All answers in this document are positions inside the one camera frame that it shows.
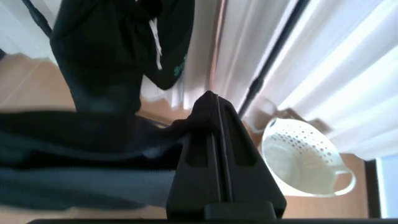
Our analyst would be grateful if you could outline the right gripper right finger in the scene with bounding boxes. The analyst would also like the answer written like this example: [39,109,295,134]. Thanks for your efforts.
[216,95,287,218]

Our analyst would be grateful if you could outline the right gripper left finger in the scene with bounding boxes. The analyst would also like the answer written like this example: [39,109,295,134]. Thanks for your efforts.
[165,130,223,219]

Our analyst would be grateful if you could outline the black garment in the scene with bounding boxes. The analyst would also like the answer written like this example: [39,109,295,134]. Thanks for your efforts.
[0,90,220,213]

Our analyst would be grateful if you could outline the black shorts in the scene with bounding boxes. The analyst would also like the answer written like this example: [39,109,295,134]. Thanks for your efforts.
[49,0,196,114]

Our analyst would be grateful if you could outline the white laundry basket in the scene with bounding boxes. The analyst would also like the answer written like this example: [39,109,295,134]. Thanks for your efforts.
[248,117,357,198]

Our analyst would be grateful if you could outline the black clothes rack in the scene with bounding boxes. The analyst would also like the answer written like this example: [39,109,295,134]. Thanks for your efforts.
[21,0,311,128]

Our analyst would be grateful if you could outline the pink clothes hanger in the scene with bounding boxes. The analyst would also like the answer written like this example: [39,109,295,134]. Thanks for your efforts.
[208,0,228,91]

